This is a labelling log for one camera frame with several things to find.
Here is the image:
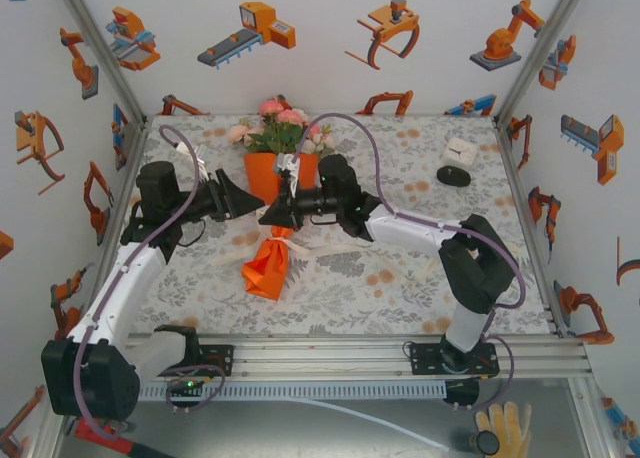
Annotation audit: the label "white slotted cable duct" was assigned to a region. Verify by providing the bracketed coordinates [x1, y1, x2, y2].
[137, 381, 447, 402]

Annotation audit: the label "black oval object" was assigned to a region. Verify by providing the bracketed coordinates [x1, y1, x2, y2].
[436, 165, 472, 187]

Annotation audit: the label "small white square clock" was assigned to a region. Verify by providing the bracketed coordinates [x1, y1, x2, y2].
[442, 136, 479, 170]

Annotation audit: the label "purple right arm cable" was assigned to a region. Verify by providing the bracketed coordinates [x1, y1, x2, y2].
[292, 112, 526, 413]

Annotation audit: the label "cream printed ribbon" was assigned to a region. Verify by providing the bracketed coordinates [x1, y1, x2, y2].
[212, 227, 439, 284]

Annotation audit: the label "yellow work glove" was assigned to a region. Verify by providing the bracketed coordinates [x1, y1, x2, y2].
[473, 401, 532, 458]

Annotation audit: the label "black round knob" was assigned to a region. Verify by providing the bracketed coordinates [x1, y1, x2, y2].
[469, 429, 501, 457]

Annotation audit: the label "black controller box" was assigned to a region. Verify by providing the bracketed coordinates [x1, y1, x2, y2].
[444, 380, 481, 409]

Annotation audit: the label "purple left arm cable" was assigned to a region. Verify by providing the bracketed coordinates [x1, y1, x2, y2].
[73, 125, 226, 442]

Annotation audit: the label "red pipe wrench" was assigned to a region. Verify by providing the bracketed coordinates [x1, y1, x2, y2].
[73, 420, 176, 458]

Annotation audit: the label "aluminium side rail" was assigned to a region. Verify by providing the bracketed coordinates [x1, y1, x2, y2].
[82, 116, 151, 340]
[492, 116, 571, 339]

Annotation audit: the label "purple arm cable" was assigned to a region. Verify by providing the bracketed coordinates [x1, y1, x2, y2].
[73, 125, 226, 442]
[292, 112, 526, 413]

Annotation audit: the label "peach blossom flower stem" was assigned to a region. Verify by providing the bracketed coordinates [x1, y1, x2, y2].
[228, 117, 261, 147]

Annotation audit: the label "orange wrapping paper sheet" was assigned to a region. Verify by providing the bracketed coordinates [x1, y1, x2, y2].
[241, 151, 322, 302]

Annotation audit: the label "circuit board with green light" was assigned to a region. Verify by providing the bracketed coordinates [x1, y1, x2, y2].
[167, 377, 209, 397]

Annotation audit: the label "cream bud flower stem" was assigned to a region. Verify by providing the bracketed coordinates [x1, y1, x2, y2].
[307, 122, 336, 159]

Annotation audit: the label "aluminium frame post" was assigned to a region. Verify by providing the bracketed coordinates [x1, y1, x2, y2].
[49, 0, 149, 127]
[492, 0, 596, 127]

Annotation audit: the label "floral printed tablecloth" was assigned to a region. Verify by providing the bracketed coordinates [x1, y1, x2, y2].
[94, 113, 551, 337]

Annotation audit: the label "aluminium frame cross rails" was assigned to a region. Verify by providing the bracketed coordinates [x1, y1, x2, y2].
[47, 333, 594, 382]

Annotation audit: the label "grey metal shelf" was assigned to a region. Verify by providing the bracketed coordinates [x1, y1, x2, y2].
[54, 397, 609, 458]

